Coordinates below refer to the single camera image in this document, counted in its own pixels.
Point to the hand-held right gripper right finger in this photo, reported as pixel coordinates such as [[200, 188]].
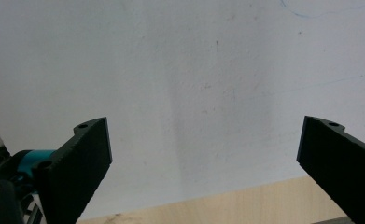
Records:
[[339, 161]]

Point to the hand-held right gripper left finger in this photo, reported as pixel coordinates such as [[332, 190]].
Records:
[[77, 168]]

